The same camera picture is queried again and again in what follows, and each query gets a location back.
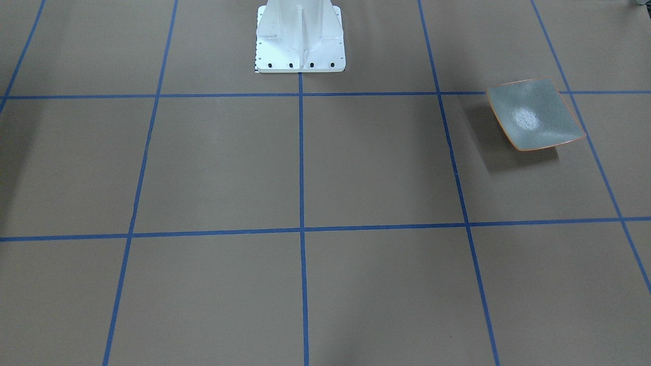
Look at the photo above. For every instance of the grey square plate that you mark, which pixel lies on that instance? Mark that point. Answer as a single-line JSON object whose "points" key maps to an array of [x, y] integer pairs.
{"points": [[533, 114]]}

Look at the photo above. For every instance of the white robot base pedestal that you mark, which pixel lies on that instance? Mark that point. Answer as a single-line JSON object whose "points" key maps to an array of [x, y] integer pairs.
{"points": [[299, 37]]}

